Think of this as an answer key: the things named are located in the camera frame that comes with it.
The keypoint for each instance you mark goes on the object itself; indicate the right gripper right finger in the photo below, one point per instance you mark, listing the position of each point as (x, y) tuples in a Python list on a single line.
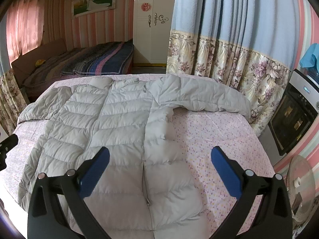
[(273, 218)]

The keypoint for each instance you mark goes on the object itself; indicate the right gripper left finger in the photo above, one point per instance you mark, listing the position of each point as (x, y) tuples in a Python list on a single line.
[(46, 218)]

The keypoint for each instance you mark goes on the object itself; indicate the light grey down jacket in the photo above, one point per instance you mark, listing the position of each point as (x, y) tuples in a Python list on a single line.
[(147, 189)]

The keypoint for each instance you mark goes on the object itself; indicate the left blue floral curtain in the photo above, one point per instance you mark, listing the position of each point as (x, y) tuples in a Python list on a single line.
[(12, 100)]

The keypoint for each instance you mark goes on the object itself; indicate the white standing fan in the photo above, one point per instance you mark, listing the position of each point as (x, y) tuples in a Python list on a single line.
[(300, 184)]

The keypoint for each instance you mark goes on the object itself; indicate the brown headboard sofa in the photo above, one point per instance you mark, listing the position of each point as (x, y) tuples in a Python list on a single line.
[(26, 64)]

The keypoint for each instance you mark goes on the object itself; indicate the striped dark blanket bed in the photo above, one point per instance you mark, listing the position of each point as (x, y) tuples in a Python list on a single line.
[(103, 59)]

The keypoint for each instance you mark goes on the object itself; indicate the yellow toy on bed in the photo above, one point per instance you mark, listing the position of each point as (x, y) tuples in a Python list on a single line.
[(40, 62)]

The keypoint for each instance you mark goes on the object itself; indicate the silver black oven appliance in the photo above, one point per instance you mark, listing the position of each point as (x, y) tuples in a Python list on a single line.
[(296, 112)]

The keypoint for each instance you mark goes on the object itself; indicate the pink window curtain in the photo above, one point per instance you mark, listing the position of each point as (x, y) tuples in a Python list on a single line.
[(25, 23)]

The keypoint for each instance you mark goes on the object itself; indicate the blue cloth on appliance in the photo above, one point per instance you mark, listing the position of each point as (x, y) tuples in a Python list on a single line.
[(310, 58)]

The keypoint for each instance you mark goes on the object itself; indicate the blue floral room curtain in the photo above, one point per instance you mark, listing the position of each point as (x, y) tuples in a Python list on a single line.
[(249, 45)]

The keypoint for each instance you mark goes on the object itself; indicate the white wardrobe with decals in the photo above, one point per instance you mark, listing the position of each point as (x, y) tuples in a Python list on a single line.
[(152, 25)]

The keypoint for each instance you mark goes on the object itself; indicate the framed landscape wall picture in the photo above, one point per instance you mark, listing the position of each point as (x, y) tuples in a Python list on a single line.
[(85, 7)]

